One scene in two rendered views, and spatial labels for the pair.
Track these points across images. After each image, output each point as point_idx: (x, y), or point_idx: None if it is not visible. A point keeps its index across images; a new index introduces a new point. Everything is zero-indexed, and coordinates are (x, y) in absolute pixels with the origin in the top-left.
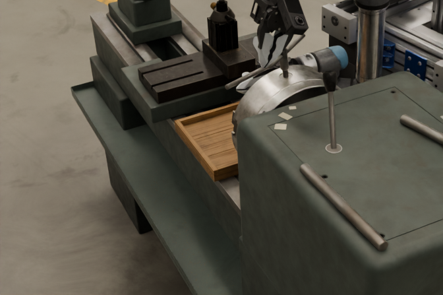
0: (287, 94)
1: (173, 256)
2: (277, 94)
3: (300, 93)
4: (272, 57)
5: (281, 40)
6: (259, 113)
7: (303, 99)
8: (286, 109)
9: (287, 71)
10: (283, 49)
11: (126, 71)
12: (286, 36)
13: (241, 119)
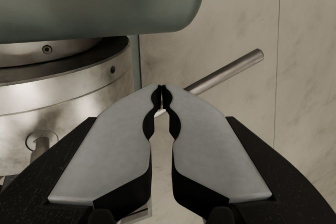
0: (60, 81)
1: (141, 72)
2: (79, 93)
3: (24, 77)
4: (148, 96)
5: (112, 159)
6: (158, 14)
7: (18, 71)
8: None
9: (38, 146)
10: (89, 122)
11: (150, 213)
12: (66, 188)
13: (131, 91)
